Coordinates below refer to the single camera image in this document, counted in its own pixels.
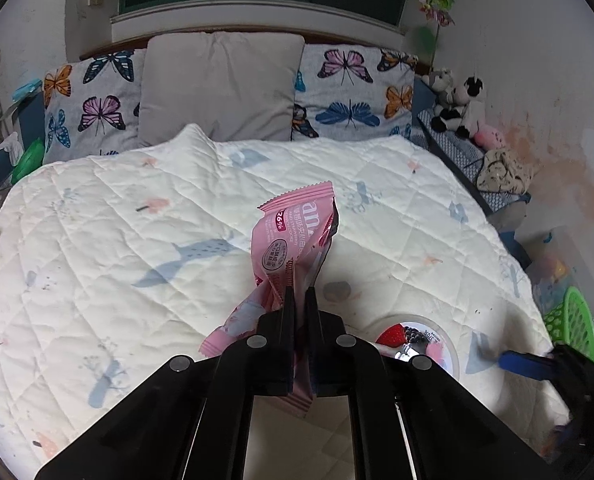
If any butterfly print pillow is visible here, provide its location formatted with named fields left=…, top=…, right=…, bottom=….
left=43, top=48, right=149, bottom=166
left=292, top=45, right=419, bottom=142

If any pink snack wrapper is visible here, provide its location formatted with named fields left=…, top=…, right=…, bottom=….
left=199, top=181, right=341, bottom=419

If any wooden headboard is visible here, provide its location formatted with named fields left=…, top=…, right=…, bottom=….
left=78, top=34, right=420, bottom=63

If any white berry print lid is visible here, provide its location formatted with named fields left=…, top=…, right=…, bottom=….
left=374, top=314, right=461, bottom=378

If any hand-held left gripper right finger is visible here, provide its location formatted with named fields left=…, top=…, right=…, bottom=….
left=304, top=286, right=560, bottom=480

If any white quilted blanket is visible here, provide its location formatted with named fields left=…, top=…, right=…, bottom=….
left=0, top=124, right=574, bottom=480

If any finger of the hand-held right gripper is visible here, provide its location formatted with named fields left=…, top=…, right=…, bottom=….
left=542, top=420, right=578, bottom=461
left=497, top=350, right=560, bottom=382

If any pink plush toy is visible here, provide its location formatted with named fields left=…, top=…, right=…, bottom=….
left=472, top=122, right=509, bottom=152

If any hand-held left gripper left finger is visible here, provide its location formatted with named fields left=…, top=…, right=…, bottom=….
left=34, top=287, right=297, bottom=480

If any green bag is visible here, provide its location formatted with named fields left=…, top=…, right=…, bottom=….
left=11, top=137, right=46, bottom=184

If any colourful pinwheel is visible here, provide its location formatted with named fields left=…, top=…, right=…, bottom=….
left=417, top=0, right=456, bottom=70

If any grey plush toy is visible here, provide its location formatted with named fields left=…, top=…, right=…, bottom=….
left=421, top=68, right=453, bottom=97

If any clear plastic storage bin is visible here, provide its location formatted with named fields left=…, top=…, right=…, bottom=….
left=514, top=225, right=594, bottom=322

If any blue white patterned cloth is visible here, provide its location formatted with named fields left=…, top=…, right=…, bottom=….
left=417, top=110, right=529, bottom=207

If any grey plain pillow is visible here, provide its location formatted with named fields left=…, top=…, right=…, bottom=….
left=138, top=31, right=306, bottom=147

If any black and white cow plush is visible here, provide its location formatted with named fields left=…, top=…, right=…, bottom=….
left=431, top=76, right=484, bottom=140

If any green perforated plastic basket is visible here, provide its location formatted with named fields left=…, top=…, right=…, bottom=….
left=544, top=286, right=594, bottom=364

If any cream speckled cloth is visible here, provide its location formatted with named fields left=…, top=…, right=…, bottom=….
left=477, top=147, right=541, bottom=194

